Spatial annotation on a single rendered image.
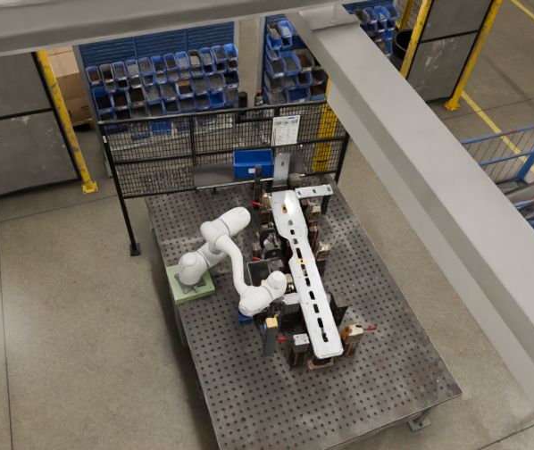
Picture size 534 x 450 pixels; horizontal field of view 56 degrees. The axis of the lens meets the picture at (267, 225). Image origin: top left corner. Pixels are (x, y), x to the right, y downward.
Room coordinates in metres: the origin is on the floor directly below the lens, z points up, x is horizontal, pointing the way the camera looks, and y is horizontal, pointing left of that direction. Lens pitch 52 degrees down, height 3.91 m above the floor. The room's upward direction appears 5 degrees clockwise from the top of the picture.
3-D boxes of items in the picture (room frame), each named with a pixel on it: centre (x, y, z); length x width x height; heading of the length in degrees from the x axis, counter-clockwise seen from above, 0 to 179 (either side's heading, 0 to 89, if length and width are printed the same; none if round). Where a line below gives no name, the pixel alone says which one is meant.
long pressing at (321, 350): (1.93, -0.28, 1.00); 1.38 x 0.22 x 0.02; 16
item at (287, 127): (2.95, -0.07, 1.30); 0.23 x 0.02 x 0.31; 106
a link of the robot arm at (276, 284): (1.37, -0.07, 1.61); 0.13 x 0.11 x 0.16; 137
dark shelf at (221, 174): (2.75, 0.18, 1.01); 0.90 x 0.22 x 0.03; 106
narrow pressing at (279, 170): (2.65, -0.07, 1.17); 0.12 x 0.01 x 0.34; 106
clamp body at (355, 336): (1.44, -0.61, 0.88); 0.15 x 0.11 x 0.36; 106
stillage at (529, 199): (3.25, -2.25, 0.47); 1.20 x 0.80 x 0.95; 114
